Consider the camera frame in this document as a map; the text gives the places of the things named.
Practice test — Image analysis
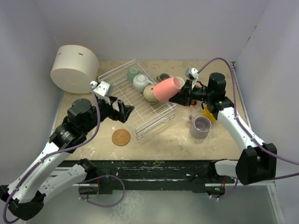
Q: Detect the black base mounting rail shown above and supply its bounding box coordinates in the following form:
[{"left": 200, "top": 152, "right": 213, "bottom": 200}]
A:
[{"left": 77, "top": 159, "right": 234, "bottom": 194}]

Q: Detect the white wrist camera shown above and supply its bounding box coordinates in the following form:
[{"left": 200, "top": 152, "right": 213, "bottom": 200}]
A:
[
  {"left": 185, "top": 67, "right": 199, "bottom": 89},
  {"left": 90, "top": 81, "right": 114, "bottom": 105}
]

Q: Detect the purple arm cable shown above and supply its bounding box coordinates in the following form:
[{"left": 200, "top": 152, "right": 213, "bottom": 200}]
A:
[
  {"left": 197, "top": 57, "right": 299, "bottom": 201},
  {"left": 2, "top": 86, "right": 126, "bottom": 224}
]

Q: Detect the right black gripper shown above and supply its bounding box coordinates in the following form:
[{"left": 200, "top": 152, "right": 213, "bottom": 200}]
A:
[{"left": 170, "top": 79, "right": 214, "bottom": 106}]

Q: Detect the sage green cup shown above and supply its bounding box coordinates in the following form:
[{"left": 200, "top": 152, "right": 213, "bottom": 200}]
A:
[{"left": 127, "top": 68, "right": 140, "bottom": 83}]

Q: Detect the lilac mug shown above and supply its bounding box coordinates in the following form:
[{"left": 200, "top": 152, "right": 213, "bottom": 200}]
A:
[{"left": 189, "top": 114, "right": 212, "bottom": 139}]

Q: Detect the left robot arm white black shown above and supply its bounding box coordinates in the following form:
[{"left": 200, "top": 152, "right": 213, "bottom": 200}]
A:
[{"left": 0, "top": 97, "right": 134, "bottom": 224}]

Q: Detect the yellow cup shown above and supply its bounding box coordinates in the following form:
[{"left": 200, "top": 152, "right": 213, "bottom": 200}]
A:
[{"left": 203, "top": 106, "right": 216, "bottom": 123}]

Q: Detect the aluminium frame rail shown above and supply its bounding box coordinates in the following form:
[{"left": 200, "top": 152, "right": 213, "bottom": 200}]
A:
[{"left": 233, "top": 60, "right": 285, "bottom": 224}]

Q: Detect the olive green small cup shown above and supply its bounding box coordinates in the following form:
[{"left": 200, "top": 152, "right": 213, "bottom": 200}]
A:
[{"left": 156, "top": 73, "right": 171, "bottom": 83}]

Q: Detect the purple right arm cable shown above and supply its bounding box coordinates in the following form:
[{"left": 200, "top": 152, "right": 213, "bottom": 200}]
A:
[{"left": 197, "top": 57, "right": 299, "bottom": 201}]

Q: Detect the light pink mug white inside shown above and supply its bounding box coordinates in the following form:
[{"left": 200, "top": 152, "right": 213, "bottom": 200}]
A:
[{"left": 153, "top": 77, "right": 182, "bottom": 102}]

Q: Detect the pale grey white mug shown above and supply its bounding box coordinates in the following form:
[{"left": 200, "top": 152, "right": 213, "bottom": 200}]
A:
[{"left": 133, "top": 74, "right": 154, "bottom": 93}]

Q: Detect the round woven cork coaster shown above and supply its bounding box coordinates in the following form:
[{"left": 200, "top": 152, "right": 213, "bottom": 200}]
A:
[{"left": 112, "top": 129, "right": 131, "bottom": 146}]

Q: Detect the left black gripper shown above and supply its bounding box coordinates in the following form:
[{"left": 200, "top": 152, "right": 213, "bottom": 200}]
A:
[{"left": 82, "top": 95, "right": 133, "bottom": 133}]

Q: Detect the white wire dish rack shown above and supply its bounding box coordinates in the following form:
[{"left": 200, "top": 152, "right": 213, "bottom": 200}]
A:
[{"left": 98, "top": 60, "right": 177, "bottom": 139}]

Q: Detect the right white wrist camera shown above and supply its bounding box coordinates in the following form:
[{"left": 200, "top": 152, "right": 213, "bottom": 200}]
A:
[{"left": 185, "top": 67, "right": 199, "bottom": 89}]

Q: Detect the beige round mug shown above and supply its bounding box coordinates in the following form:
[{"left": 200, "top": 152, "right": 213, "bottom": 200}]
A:
[{"left": 143, "top": 84, "right": 158, "bottom": 104}]

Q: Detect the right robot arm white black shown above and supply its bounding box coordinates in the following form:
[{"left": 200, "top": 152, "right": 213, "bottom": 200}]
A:
[{"left": 169, "top": 72, "right": 277, "bottom": 185}]

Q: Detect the large white cylindrical container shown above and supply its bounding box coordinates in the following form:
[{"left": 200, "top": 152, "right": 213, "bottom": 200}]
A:
[{"left": 50, "top": 45, "right": 99, "bottom": 94}]

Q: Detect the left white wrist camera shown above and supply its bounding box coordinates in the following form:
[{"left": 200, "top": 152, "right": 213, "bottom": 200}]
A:
[{"left": 90, "top": 81, "right": 114, "bottom": 105}]

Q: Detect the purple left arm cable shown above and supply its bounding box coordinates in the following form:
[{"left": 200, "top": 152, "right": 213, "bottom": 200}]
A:
[{"left": 2, "top": 86, "right": 126, "bottom": 224}]

